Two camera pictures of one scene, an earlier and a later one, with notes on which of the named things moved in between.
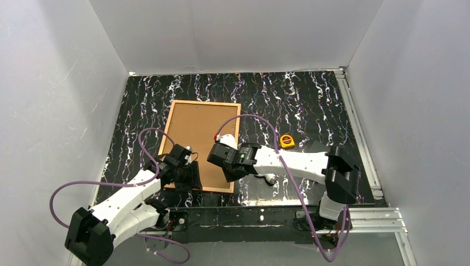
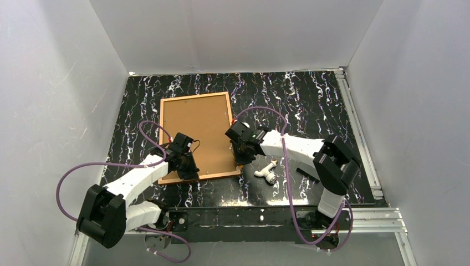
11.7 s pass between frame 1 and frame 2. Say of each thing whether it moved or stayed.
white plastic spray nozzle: stayed
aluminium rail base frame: stayed
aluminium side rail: stayed
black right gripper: moved
